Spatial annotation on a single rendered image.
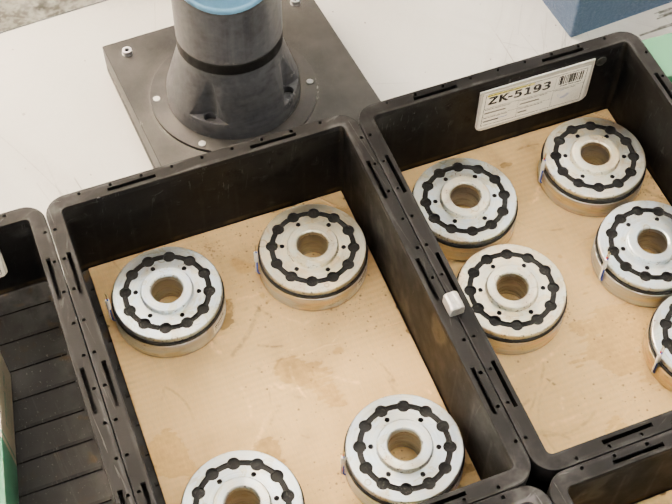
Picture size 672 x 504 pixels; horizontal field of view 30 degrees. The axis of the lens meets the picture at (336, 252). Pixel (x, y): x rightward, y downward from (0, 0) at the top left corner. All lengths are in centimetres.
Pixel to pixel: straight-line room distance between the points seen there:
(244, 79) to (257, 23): 7
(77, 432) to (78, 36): 62
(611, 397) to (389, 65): 56
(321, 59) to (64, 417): 56
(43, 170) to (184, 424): 45
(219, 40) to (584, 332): 47
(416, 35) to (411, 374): 56
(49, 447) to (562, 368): 47
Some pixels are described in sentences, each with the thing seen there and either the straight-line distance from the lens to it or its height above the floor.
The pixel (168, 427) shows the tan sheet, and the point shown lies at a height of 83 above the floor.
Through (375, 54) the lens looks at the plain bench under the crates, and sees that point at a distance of 155.
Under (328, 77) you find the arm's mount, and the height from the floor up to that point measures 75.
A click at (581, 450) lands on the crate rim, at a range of 102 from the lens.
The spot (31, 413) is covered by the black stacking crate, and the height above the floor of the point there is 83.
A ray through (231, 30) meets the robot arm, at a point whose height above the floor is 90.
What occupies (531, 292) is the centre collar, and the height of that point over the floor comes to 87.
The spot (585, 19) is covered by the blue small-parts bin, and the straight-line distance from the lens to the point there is 159.
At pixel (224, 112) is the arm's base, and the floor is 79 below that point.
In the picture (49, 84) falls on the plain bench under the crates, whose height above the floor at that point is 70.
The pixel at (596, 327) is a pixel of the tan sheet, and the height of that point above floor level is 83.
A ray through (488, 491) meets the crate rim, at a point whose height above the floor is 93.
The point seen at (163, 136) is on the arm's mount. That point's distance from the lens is 141.
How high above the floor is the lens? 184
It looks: 56 degrees down
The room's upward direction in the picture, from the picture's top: 1 degrees clockwise
